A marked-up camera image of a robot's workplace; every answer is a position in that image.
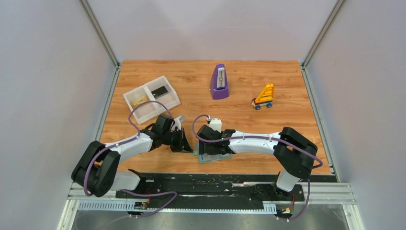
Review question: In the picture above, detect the black card in tray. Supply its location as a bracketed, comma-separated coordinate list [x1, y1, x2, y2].
[151, 86, 169, 99]

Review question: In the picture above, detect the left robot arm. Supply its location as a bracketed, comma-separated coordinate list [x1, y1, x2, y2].
[71, 114, 193, 198]

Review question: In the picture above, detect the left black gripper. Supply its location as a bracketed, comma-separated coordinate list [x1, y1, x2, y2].
[162, 127, 193, 153]

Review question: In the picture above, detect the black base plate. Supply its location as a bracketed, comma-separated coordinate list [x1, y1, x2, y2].
[115, 173, 307, 210]

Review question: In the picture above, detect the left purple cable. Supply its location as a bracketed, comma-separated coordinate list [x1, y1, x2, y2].
[83, 101, 178, 219]

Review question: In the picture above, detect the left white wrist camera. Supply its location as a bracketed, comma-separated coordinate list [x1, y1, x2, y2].
[171, 115, 185, 131]

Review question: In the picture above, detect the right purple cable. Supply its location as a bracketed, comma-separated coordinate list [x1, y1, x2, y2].
[192, 115, 324, 221]

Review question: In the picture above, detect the aluminium slotted rail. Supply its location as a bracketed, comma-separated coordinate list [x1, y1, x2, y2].
[65, 178, 277, 215]

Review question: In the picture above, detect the purple cable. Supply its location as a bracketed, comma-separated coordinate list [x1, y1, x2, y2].
[192, 115, 324, 221]
[83, 101, 178, 219]

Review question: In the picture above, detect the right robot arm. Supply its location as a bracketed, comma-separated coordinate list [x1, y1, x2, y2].
[194, 125, 323, 200]

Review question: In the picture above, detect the yellow toy car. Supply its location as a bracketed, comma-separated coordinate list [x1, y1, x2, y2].
[251, 84, 274, 110]

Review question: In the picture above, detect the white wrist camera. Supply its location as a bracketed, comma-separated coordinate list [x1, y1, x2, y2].
[208, 118, 222, 132]
[171, 115, 185, 131]

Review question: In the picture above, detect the purple metronome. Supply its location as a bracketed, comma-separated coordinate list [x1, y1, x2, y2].
[209, 64, 229, 100]

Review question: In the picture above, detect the green card holder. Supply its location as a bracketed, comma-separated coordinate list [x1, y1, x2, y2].
[192, 143, 233, 163]

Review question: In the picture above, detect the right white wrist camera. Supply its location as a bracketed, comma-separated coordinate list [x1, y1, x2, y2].
[208, 118, 222, 132]

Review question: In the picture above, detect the white two-compartment tray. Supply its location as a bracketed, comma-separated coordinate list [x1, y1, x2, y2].
[123, 75, 180, 125]

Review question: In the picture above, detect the gold card in tray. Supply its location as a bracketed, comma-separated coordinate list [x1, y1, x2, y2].
[130, 95, 149, 109]

